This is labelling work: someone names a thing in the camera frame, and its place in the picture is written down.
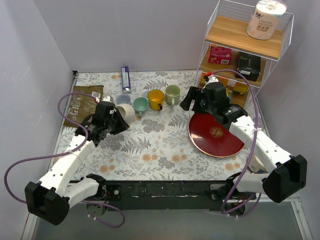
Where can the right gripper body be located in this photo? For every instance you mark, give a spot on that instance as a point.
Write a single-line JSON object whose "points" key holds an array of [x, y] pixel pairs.
{"points": [[196, 102]]}

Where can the yellow enamel mug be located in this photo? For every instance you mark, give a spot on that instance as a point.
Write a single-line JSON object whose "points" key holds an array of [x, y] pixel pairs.
{"points": [[156, 99]]}

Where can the beige ribbed mug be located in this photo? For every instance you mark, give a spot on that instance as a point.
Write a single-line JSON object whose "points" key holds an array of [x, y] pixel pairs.
{"points": [[127, 112]]}

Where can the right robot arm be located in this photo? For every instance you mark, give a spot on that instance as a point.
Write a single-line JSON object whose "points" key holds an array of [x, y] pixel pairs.
{"points": [[285, 174]]}

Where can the white wire shelf rack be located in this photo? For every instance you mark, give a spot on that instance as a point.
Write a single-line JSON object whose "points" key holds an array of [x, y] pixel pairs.
{"points": [[227, 28]]}

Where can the orange sponge pack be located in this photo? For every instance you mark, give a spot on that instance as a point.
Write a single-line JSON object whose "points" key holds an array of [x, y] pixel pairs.
{"points": [[202, 80], [233, 87]]}

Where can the purple foil box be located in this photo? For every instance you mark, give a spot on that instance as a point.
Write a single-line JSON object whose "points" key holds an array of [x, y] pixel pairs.
{"points": [[125, 80]]}

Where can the light green mug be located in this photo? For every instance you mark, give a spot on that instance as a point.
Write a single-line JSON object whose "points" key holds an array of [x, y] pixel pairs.
{"points": [[172, 95]]}

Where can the orange sponge pack upper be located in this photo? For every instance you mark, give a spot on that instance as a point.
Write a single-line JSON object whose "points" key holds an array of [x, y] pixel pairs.
{"points": [[233, 87]]}

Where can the orange pink box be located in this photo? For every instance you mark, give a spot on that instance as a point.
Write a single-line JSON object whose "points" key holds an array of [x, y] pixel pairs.
{"points": [[220, 55]]}

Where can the teal mug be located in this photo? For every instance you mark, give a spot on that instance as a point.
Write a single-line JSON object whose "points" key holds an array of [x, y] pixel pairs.
{"points": [[140, 105]]}

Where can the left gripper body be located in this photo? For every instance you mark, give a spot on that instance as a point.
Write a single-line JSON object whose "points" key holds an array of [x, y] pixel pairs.
{"points": [[116, 121]]}

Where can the orange sponge pack lower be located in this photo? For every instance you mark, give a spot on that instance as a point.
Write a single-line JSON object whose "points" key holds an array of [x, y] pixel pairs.
{"points": [[202, 80]]}

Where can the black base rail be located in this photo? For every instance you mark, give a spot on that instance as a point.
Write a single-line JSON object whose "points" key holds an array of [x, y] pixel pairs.
{"points": [[164, 194]]}

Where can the black box on shelf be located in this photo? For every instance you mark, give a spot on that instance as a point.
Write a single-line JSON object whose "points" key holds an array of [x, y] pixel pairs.
{"points": [[249, 66]]}

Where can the aluminium frame rail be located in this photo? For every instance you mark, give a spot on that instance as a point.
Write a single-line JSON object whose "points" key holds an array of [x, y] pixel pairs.
{"points": [[265, 220]]}

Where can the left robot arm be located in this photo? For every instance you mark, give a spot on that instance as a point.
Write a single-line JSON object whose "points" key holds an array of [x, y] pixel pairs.
{"points": [[52, 196]]}

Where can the brown coffee bag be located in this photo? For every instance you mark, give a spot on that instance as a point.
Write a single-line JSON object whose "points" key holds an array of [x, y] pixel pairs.
{"points": [[81, 106]]}

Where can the red round tray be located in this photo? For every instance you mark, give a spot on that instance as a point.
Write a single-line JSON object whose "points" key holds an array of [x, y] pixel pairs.
{"points": [[212, 138]]}

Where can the white footed cup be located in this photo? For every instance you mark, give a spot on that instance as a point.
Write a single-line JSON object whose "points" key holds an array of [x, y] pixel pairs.
{"points": [[123, 99]]}

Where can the floral table mat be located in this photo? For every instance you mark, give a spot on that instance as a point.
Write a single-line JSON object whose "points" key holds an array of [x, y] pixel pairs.
{"points": [[157, 145]]}

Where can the toilet paper roll on shelf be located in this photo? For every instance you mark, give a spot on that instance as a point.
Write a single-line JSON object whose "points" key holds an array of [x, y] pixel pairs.
{"points": [[265, 19]]}

